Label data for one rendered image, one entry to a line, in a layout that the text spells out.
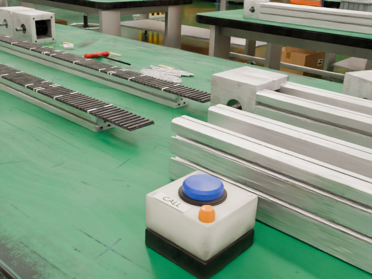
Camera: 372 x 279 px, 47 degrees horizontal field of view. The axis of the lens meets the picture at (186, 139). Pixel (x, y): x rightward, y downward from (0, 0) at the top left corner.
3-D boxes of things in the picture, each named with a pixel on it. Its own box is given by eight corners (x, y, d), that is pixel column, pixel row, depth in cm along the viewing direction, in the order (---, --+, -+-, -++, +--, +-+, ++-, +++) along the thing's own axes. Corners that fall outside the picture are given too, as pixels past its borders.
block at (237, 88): (199, 130, 74) (202, 76, 70) (241, 114, 83) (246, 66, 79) (242, 145, 68) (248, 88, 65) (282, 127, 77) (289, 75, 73)
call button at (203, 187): (172, 199, 42) (174, 181, 41) (200, 185, 45) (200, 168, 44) (204, 215, 39) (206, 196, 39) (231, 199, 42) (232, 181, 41)
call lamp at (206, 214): (194, 218, 38) (195, 206, 37) (205, 211, 39) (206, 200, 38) (207, 225, 37) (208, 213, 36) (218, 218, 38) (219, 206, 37)
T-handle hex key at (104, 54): (82, 59, 121) (82, 53, 120) (107, 55, 127) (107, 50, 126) (117, 70, 111) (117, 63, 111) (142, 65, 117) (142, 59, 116)
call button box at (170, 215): (143, 244, 44) (144, 190, 41) (205, 209, 50) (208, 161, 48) (203, 283, 39) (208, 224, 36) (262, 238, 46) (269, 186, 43)
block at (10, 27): (-8, 36, 148) (-12, 8, 145) (22, 33, 157) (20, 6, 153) (6, 40, 142) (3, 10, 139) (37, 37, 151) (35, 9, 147)
